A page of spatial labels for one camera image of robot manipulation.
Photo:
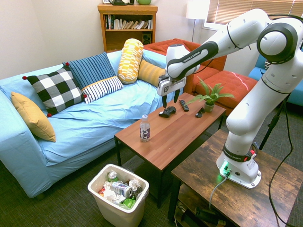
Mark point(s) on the black power strip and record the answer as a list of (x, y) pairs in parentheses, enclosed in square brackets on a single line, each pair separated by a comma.
[(203, 212)]

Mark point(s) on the green plastic wrapper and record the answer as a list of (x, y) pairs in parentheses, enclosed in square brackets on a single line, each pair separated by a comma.
[(129, 203)]

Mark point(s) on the plain mustard cushion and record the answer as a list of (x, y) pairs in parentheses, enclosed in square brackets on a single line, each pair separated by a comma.
[(33, 116)]

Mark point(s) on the blue and white can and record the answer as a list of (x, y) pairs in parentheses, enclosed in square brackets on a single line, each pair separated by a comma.
[(120, 188)]

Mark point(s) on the wooden window blinds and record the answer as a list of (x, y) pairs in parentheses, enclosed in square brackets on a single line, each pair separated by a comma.
[(236, 9)]

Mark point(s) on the potted green fern plant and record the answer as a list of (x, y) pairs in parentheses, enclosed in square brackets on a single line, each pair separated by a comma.
[(209, 107)]

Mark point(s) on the white trash bin with liner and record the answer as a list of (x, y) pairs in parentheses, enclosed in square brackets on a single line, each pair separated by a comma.
[(99, 176)]

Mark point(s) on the black white checked cushion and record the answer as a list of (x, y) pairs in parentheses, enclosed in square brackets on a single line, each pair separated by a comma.
[(56, 89)]

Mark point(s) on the black white zigzag cushion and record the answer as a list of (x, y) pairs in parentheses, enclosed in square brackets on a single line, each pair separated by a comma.
[(267, 64)]

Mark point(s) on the black object on bookshelf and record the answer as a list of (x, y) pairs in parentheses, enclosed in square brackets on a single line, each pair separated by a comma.
[(122, 2)]

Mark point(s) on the yellow patterned bolster pillow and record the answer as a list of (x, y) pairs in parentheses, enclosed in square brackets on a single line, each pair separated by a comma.
[(130, 59)]

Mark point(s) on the wood coffee table black frame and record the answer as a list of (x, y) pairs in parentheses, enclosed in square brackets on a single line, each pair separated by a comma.
[(170, 137)]

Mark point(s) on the green drink can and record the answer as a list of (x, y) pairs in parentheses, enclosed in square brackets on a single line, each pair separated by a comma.
[(112, 176)]

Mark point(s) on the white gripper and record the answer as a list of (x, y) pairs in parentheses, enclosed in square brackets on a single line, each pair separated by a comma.
[(169, 87)]

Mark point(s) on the dark green book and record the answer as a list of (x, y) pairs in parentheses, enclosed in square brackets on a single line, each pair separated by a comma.
[(106, 21)]

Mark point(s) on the black bookshelf speaker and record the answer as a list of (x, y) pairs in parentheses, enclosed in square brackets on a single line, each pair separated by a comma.
[(146, 38)]

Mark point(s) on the white navy striped cushion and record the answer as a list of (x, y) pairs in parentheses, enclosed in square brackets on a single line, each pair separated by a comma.
[(104, 88)]

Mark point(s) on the blue striped cushion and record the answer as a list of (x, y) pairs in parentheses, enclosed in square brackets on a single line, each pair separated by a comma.
[(92, 68)]

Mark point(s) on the black metal floor vent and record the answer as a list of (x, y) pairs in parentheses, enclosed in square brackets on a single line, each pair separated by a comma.
[(132, 163)]

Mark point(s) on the black remote control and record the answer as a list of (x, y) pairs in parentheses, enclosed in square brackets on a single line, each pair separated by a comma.
[(184, 105)]

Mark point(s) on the orange armchair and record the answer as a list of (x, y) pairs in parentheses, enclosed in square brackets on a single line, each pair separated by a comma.
[(217, 63)]

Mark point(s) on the clear plastic hint bottle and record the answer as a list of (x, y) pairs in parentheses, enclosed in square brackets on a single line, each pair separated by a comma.
[(144, 132)]

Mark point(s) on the orange ottoman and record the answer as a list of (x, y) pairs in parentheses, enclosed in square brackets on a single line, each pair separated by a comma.
[(234, 82)]

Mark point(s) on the white spine book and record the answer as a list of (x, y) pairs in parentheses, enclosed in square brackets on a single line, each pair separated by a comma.
[(116, 24)]

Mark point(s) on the white crumpled tissue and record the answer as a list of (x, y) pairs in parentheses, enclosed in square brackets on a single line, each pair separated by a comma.
[(110, 195)]

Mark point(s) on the black tripod stand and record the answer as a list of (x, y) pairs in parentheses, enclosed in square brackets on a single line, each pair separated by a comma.
[(272, 123)]

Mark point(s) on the floor lamp white shade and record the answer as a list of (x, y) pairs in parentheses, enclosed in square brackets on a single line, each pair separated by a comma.
[(197, 9)]

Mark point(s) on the light blue sofa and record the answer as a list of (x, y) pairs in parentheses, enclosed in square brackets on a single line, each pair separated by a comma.
[(94, 127)]

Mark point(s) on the crumpled white paper ball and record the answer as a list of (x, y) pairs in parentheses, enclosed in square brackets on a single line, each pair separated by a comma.
[(134, 184)]

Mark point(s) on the white plastic trash bin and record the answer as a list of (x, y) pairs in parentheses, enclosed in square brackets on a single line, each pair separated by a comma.
[(113, 212)]

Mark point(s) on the wooden bookshelf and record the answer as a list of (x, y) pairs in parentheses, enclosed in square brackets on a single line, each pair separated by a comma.
[(127, 9)]

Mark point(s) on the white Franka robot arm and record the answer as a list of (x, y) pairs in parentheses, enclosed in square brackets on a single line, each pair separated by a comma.
[(248, 111)]

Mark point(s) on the blue chair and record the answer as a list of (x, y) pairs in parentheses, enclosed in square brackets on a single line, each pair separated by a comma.
[(296, 94)]

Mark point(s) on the green round pot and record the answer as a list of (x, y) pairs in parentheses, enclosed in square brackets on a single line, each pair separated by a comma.
[(144, 2)]

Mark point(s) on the small black sunglasses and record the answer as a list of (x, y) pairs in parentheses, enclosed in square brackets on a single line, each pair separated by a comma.
[(198, 114)]

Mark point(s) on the black game controller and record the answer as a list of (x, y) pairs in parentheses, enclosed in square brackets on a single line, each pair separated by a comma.
[(168, 111)]

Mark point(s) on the rustic dark wood table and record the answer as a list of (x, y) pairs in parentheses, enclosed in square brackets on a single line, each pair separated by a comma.
[(236, 203)]

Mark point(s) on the mustard striped cushion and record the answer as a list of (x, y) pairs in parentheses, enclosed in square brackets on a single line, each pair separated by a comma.
[(149, 72)]

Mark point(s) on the orange red tea can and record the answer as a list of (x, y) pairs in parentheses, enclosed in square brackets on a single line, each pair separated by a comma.
[(102, 191)]

